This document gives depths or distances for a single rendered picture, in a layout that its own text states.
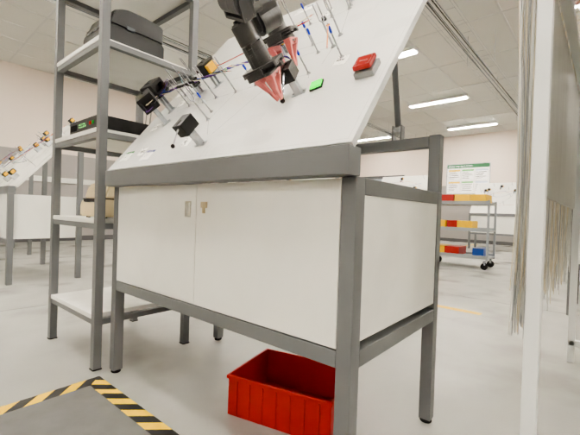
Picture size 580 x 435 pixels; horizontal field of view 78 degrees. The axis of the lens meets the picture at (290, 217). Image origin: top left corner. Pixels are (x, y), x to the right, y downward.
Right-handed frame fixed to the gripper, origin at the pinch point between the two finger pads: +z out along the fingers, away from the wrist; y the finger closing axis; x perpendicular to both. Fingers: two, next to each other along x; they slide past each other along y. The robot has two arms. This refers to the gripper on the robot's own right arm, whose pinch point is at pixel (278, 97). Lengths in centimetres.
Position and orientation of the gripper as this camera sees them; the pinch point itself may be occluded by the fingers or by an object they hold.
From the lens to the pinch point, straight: 101.1
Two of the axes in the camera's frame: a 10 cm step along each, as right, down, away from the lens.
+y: -8.4, 1.8, 5.1
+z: 4.5, 7.5, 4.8
